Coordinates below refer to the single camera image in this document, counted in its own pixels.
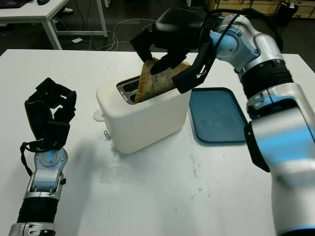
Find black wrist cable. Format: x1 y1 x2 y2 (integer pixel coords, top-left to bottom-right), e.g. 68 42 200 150
203 8 284 53
20 141 48 177

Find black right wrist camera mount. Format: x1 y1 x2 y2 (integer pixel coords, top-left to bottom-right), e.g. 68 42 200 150
172 40 219 94

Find white office desk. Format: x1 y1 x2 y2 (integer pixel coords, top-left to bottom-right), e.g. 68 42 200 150
0 0 109 51

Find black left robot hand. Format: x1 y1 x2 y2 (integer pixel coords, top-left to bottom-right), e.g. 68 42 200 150
24 78 77 142

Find dark laptop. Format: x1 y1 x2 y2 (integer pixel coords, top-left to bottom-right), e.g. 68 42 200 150
0 0 27 8

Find blue plastic tray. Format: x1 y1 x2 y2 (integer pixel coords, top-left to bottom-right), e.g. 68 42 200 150
188 87 250 147

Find black waste bin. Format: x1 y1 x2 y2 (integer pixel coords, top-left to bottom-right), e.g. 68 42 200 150
277 1 299 27

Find white two-slot toaster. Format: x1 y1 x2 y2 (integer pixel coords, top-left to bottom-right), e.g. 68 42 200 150
95 75 191 154

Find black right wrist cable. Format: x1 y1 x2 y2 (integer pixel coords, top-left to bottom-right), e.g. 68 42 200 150
203 8 284 53

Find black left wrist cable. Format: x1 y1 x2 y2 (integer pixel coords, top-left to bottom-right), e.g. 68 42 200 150
20 141 48 177

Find toasted bread slice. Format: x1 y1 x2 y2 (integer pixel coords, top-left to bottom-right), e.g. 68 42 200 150
133 58 191 104

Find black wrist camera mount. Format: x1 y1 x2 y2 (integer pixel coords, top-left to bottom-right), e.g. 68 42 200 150
172 40 219 94
43 120 71 149

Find white cables on floor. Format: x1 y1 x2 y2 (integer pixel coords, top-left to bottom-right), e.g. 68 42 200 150
83 18 158 51

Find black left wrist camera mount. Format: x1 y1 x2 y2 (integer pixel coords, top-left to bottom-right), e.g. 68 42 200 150
43 120 71 149

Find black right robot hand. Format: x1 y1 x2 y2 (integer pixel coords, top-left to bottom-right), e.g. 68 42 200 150
129 7 210 75

